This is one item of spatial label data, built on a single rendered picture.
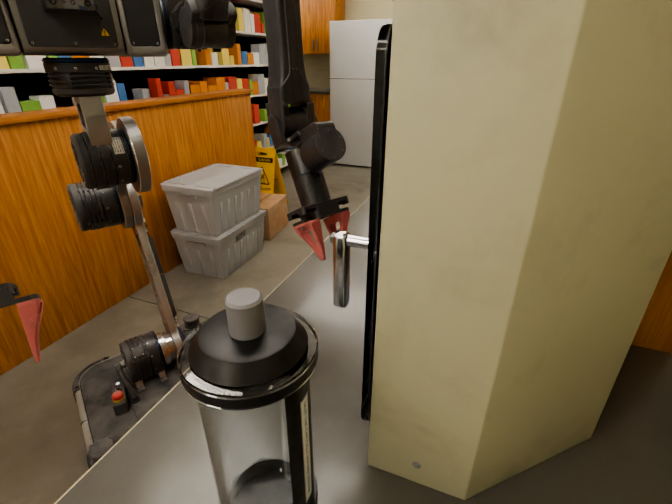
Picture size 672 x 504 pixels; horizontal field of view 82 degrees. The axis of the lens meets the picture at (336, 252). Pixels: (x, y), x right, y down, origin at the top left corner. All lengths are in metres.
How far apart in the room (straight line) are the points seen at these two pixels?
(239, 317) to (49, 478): 1.68
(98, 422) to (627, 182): 1.61
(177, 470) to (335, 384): 0.23
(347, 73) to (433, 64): 5.23
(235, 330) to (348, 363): 0.36
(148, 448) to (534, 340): 0.46
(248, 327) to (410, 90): 0.20
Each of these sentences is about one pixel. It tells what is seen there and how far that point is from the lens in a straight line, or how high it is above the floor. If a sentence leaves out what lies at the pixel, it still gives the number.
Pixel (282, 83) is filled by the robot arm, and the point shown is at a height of 1.33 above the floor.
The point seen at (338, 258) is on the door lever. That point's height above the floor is 1.18.
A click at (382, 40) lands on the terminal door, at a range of 0.31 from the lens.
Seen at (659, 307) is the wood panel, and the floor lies 1.02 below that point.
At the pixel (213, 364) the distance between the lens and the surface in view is 0.29.
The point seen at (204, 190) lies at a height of 0.65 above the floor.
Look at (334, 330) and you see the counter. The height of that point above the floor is 0.94.
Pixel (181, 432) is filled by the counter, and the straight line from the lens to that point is 0.58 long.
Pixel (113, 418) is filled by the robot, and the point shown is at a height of 0.24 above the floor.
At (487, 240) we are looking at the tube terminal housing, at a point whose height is 1.24.
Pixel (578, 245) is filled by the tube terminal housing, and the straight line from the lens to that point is 0.36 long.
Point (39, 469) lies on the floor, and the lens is 1.99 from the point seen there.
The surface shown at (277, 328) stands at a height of 1.18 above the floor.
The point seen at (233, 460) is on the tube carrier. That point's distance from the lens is 0.35.
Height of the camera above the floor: 1.37
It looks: 26 degrees down
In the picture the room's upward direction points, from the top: straight up
